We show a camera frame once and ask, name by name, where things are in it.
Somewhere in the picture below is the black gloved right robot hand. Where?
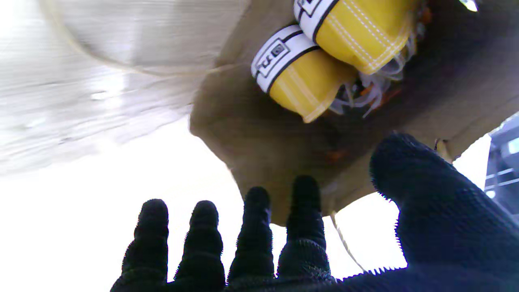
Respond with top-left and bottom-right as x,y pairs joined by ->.
110,132 -> 519,292

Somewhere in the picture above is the brown paper bag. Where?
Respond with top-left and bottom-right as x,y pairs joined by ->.
189,0 -> 519,274

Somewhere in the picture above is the yellow canvas sneaker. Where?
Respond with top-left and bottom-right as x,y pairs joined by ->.
294,0 -> 420,75
251,24 -> 358,123

